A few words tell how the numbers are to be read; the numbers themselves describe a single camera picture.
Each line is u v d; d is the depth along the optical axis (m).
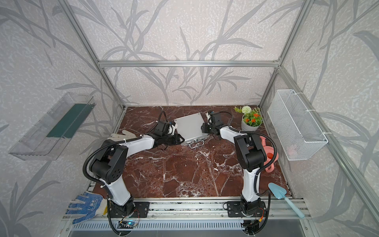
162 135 0.77
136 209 0.73
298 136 0.62
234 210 0.73
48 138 0.65
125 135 1.02
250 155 0.53
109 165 0.48
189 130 0.99
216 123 0.80
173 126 0.91
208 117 0.93
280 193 0.77
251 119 0.93
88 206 0.75
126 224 0.71
